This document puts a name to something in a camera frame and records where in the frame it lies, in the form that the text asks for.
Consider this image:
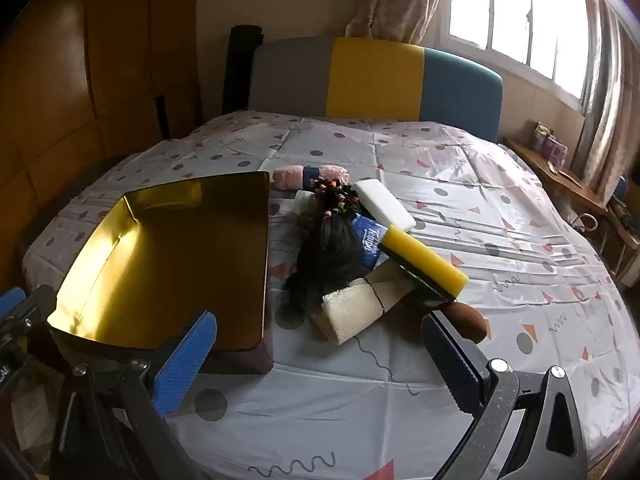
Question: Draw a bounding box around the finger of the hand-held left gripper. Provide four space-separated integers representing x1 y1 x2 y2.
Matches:
0 285 58 332

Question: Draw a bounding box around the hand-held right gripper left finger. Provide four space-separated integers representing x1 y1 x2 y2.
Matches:
50 310 218 480

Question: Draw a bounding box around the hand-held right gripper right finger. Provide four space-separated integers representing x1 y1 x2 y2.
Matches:
421 311 589 480

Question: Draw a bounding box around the brown makeup sponge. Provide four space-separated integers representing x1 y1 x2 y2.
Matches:
442 301 489 345

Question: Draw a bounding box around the gold tin box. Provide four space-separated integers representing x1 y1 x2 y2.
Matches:
47 171 275 376

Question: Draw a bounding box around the yellow scrub sponge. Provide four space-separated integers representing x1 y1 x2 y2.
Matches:
380 225 470 312

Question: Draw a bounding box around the blue tissue packet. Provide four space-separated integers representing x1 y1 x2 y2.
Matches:
350 212 396 269

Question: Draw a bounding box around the white foam sponge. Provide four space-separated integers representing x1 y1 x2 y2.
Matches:
350 178 416 234

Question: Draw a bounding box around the green silicone cup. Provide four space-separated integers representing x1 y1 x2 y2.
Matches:
294 189 324 217

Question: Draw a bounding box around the pink towel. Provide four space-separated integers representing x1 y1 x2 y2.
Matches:
272 162 351 192

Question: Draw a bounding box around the printed bed sheet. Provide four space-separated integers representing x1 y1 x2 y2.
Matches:
22 110 640 480

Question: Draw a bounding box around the wooden side table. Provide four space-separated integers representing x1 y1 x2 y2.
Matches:
502 135 640 286

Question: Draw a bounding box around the brown wooden wardrobe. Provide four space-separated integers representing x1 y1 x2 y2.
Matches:
0 0 201 261

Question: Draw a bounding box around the pink box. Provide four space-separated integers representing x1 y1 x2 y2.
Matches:
542 137 569 166

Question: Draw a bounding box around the grey yellow blue headboard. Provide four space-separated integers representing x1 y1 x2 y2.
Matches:
248 36 503 144

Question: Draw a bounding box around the window with white bars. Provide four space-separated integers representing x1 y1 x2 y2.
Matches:
447 0 601 106

